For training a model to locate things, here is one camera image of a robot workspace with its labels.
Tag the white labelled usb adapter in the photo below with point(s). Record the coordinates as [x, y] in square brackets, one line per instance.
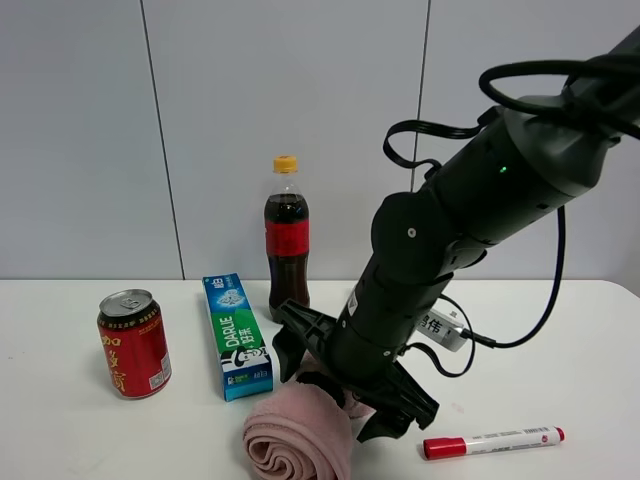
[444, 327]

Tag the red herbal tea can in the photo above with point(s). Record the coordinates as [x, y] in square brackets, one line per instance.
[132, 333]

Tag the red whiteboard marker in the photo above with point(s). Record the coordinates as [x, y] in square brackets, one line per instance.
[514, 440]

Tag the pink towel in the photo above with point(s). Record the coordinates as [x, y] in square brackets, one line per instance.
[305, 429]

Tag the green blue toothpaste box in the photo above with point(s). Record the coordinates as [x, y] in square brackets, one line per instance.
[243, 357]

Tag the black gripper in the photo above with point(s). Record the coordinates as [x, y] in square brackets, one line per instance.
[366, 366]

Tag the cola bottle yellow cap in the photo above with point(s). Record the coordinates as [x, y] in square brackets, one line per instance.
[287, 235]

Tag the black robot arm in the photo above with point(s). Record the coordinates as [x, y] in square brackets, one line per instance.
[541, 144]

